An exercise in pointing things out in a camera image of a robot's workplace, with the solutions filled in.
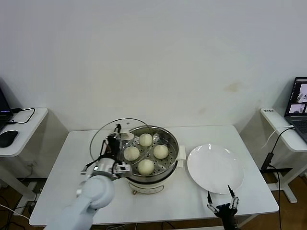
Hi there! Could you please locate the white round plate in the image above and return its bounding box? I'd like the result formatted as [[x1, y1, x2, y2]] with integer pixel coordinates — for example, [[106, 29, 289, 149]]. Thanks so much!
[[187, 144, 245, 195]]

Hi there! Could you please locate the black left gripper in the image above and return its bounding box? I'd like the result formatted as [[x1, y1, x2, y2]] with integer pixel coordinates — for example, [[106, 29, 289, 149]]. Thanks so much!
[[103, 123, 122, 159]]

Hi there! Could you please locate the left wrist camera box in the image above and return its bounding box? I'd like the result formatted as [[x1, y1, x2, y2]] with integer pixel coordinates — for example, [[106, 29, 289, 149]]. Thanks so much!
[[114, 162, 132, 175]]

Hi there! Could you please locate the black looped laptop cable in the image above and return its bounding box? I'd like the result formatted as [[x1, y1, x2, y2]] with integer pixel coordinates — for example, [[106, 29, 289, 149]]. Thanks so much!
[[6, 107, 36, 125]]

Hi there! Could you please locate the stainless steel steamer basket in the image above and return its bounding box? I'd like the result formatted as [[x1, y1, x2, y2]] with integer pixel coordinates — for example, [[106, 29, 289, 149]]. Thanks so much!
[[116, 125, 180, 182]]

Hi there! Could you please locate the black laptop with pink windows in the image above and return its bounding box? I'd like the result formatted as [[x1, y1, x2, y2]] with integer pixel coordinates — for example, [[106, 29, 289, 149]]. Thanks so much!
[[0, 85, 14, 132]]

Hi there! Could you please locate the black cable with adapter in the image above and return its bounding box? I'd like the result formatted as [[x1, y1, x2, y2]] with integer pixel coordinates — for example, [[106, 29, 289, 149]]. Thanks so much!
[[260, 128, 293, 192]]

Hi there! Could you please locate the white laptop cable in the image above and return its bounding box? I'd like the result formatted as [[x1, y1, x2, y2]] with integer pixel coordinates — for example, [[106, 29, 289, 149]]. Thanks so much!
[[261, 125, 295, 149]]

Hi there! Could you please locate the white steamed baozi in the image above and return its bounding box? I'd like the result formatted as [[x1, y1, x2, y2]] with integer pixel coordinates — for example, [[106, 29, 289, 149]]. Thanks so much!
[[123, 146, 141, 161], [153, 145, 169, 159], [138, 159, 155, 176], [139, 133, 154, 147]]

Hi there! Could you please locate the white side desk with mouse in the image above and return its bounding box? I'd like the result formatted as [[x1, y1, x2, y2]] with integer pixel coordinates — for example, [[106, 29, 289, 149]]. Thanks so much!
[[0, 107, 50, 199]]

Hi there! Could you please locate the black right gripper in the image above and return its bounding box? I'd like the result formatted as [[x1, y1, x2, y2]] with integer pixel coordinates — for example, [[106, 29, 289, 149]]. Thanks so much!
[[206, 184, 240, 230]]

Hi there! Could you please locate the black computer mouse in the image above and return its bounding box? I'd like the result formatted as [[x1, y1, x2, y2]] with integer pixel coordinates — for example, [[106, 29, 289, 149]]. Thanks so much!
[[0, 130, 19, 148]]

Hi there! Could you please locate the white side desk with label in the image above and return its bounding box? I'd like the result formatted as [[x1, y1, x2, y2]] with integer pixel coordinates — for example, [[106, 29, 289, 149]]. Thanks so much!
[[260, 107, 307, 204]]

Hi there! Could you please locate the grey laptop with dark screen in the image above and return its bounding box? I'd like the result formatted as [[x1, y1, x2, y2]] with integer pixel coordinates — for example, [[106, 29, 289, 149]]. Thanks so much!
[[284, 77, 307, 143]]

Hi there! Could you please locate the white floor cable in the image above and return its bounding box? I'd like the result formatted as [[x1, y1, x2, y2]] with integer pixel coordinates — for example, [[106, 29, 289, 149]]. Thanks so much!
[[0, 203, 31, 220]]

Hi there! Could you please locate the round glass pot lid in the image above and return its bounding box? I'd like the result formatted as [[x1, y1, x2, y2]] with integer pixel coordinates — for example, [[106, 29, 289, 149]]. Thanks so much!
[[89, 117, 156, 170]]

